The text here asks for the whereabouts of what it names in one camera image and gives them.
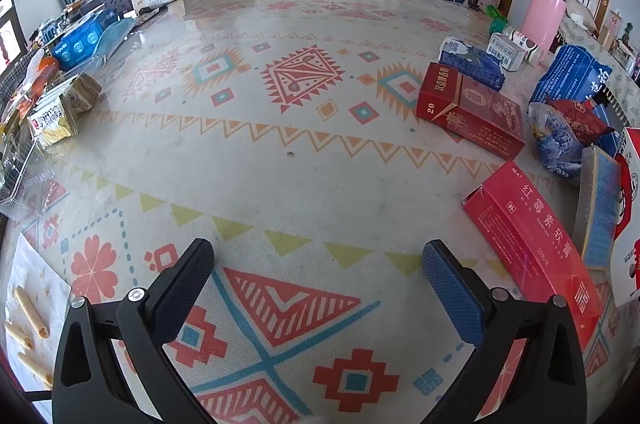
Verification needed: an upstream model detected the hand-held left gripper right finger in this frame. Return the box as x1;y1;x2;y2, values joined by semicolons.
421;239;588;424

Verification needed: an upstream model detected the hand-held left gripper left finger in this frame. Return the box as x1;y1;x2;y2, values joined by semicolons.
51;238;221;424

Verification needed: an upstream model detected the blue white wrapper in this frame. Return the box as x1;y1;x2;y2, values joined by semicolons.
528;102;586;180

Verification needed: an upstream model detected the dark red snack bag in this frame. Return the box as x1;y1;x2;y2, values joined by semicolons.
545;98;615;148

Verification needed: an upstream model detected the torn blue box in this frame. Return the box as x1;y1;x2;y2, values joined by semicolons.
529;44;613;110

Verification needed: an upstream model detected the small grey white box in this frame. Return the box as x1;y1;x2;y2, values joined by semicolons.
486;33;526;71

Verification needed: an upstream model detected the long red box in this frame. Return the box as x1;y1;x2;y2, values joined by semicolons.
462;160;608;345

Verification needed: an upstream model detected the white paper napkin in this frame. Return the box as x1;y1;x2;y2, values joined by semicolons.
0;231;73;397

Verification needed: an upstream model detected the egg roll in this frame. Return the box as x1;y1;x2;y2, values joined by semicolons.
14;286;51;340
17;351;55;387
4;321;36;350

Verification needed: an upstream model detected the patterned tablecloth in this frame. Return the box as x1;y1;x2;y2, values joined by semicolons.
0;0;640;424

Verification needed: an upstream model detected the silver blue box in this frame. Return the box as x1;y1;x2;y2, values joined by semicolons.
571;145;622;271

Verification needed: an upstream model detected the red cigarette carton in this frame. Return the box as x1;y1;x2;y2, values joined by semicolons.
416;63;527;161

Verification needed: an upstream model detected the white red carton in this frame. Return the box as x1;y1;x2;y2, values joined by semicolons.
609;126;640;310

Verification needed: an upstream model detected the white yellow snack pack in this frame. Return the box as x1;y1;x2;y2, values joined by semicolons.
27;96;81;150

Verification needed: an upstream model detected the brown snack pack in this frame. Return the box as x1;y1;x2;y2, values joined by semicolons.
62;74;103;115

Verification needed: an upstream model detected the clear blue plastic tray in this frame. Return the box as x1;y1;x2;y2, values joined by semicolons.
92;18;137;65

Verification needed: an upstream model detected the blue packet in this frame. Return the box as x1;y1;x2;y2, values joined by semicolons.
52;11;121;70

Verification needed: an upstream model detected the green bag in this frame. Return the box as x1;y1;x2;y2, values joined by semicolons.
482;5;508;34

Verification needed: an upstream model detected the pink thermos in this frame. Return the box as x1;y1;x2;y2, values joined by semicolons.
521;0;568;54

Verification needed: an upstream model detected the dark framed screen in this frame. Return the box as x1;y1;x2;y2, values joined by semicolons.
0;0;23;75

